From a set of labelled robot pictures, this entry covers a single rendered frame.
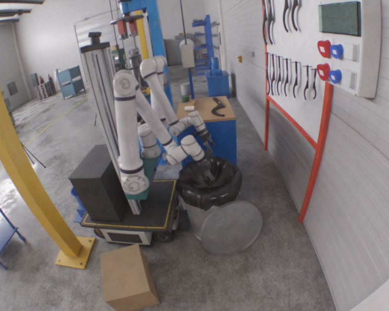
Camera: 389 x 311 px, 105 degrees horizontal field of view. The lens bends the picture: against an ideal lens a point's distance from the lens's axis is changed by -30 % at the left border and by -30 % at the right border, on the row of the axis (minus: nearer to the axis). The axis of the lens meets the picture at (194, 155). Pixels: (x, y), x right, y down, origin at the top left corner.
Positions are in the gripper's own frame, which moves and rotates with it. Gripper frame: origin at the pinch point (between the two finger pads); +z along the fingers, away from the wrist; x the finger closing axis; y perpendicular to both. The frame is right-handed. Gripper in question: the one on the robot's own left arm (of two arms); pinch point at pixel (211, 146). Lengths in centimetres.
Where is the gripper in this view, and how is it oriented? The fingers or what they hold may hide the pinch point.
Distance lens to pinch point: 183.0
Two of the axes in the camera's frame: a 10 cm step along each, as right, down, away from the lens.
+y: 8.5, -3.4, -4.1
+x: 2.5, -4.4, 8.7
